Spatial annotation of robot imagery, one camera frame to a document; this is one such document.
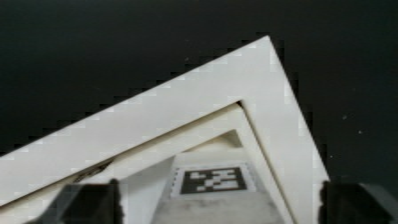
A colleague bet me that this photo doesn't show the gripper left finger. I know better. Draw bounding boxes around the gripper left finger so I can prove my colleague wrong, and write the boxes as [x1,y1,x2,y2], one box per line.
[26,179,125,224]

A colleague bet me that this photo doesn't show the white L-shaped obstacle wall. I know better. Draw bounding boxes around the white L-shaped obstacle wall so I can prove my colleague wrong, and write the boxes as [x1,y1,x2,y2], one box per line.
[0,35,333,224]

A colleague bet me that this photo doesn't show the white square tabletop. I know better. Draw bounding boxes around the white square tabletop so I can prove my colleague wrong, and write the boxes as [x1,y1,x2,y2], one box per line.
[0,104,294,224]

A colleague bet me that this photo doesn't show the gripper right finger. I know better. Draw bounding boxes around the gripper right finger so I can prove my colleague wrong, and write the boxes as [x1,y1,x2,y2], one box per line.
[319,182,398,224]

